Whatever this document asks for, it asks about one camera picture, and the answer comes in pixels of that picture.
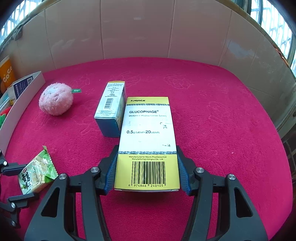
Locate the orange paper cup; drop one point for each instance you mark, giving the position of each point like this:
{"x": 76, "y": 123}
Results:
{"x": 7, "y": 71}

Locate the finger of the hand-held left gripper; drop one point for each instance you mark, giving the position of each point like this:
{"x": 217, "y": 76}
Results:
{"x": 18, "y": 200}
{"x": 13, "y": 169}

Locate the pink table cloth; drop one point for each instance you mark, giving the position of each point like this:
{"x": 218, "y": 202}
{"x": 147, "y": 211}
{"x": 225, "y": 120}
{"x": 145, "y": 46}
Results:
{"x": 219, "y": 115}

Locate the yellow and white medicine box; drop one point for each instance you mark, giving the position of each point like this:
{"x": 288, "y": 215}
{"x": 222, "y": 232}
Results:
{"x": 148, "y": 129}

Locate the pink plush toy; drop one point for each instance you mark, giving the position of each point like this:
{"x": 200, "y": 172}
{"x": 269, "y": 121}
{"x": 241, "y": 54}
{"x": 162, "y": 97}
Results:
{"x": 55, "y": 99}

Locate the small teal medicine box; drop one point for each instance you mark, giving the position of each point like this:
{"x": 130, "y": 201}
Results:
{"x": 108, "y": 104}

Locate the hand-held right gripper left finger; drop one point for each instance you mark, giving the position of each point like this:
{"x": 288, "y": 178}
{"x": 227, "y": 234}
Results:
{"x": 111, "y": 172}

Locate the green snack packet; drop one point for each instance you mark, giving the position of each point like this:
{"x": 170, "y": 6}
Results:
{"x": 34, "y": 171}

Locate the barred window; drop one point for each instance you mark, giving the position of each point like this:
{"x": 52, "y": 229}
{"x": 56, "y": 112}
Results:
{"x": 13, "y": 20}
{"x": 272, "y": 25}

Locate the white cardboard box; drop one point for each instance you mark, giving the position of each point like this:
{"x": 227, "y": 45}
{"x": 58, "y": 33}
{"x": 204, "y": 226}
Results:
{"x": 23, "y": 104}

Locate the blue and white medicine box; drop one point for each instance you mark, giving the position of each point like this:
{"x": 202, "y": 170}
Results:
{"x": 16, "y": 89}

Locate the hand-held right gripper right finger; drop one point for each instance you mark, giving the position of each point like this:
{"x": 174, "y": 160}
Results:
{"x": 183, "y": 173}

